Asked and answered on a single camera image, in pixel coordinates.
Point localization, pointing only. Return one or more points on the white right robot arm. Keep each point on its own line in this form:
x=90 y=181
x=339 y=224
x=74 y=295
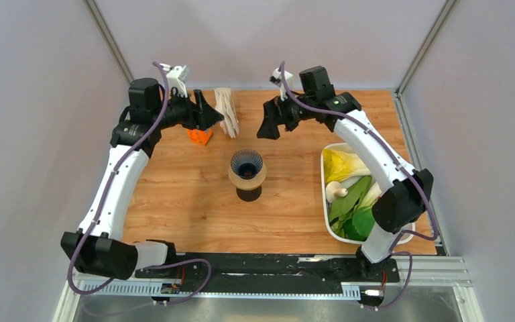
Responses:
x=406 y=190

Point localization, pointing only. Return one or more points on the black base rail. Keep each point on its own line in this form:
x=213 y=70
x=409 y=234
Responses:
x=273 y=273

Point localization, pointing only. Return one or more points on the stack of paper coffee filters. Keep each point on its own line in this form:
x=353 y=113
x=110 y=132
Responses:
x=224 y=104

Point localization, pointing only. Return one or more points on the yellow napa cabbage toy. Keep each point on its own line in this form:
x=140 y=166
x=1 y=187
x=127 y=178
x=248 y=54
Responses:
x=339 y=166

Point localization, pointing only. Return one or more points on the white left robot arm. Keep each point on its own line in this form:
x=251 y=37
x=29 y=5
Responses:
x=96 y=247

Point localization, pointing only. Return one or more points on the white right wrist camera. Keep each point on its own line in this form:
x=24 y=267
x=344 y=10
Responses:
x=283 y=81

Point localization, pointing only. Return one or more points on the white plastic basin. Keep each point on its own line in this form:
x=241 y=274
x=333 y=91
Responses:
x=348 y=182

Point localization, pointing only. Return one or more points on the blue ribbed coffee dripper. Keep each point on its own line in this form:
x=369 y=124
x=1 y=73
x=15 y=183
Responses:
x=246 y=164

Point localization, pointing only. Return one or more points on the brown glass carafe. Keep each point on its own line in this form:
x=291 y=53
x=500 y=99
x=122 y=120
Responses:
x=249 y=195

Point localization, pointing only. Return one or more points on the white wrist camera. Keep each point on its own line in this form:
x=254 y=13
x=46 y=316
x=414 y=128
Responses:
x=283 y=81
x=176 y=76

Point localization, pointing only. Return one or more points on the green bok choy toy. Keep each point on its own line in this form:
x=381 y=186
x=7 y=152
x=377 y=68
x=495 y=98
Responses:
x=351 y=217

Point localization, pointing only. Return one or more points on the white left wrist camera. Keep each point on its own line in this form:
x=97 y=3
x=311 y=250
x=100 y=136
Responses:
x=176 y=76

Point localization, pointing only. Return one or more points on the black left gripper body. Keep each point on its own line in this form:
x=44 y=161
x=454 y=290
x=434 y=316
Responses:
x=178 y=112

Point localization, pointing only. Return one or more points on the white mushroom toy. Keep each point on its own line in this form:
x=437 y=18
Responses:
x=334 y=190

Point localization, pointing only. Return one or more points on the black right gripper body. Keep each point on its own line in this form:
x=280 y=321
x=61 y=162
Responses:
x=293 y=113

